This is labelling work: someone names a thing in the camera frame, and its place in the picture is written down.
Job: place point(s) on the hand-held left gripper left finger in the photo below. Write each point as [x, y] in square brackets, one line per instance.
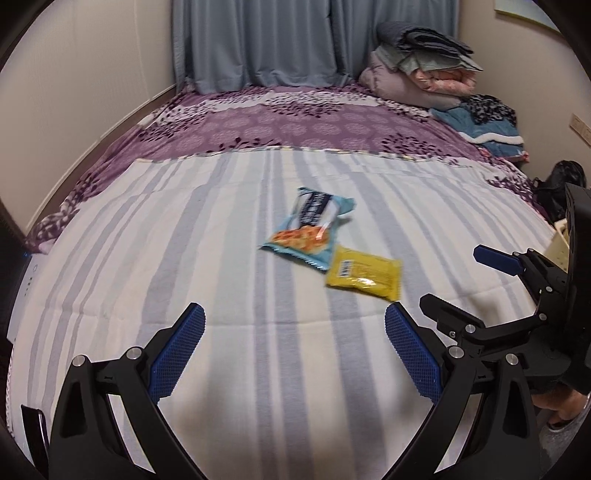
[180, 350]

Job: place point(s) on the beige wall socket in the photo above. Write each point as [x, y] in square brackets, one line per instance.
[581, 127]

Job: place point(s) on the blue folded towel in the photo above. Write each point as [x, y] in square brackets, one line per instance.
[475, 127]

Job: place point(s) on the black plastic bag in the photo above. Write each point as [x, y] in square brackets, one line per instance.
[561, 177]

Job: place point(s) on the pink folded quilt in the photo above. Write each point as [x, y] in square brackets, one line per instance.
[445, 81]

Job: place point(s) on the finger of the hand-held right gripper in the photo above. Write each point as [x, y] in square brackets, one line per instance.
[496, 258]
[443, 314]

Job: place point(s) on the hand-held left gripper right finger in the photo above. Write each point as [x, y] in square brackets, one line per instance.
[411, 353]

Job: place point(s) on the light blue snack packet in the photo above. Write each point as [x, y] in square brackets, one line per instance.
[304, 230]

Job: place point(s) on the black phone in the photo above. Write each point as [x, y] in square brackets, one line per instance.
[34, 434]

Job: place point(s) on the cream perforated plastic basket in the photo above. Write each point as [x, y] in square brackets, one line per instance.
[559, 249]

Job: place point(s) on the blue curtain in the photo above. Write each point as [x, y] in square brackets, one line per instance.
[277, 41]

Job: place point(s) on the white appliance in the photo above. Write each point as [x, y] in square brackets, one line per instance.
[34, 277]

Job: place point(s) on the purple floral bedsheet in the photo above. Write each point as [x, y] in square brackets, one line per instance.
[300, 120]

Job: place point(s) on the person's right hand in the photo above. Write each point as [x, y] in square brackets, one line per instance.
[558, 404]

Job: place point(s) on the leopard print cloth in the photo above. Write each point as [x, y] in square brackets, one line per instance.
[489, 106]

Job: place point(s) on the striped blanket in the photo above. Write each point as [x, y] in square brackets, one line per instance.
[184, 258]

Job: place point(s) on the yellow snack packet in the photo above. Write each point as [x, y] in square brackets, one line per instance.
[364, 272]

